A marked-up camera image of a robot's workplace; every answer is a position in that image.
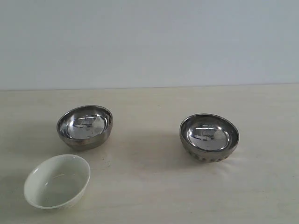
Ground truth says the white ceramic bowl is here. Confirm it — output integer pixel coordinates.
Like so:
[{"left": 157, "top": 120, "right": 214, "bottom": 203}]
[{"left": 23, "top": 154, "right": 91, "bottom": 210}]

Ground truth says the plain steel bowl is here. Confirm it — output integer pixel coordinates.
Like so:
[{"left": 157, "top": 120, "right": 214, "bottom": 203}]
[{"left": 57, "top": 105, "right": 113, "bottom": 151}]

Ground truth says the ribbed steel bowl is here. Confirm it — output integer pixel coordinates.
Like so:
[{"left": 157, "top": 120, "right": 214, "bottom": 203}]
[{"left": 179, "top": 113, "right": 239, "bottom": 163}]

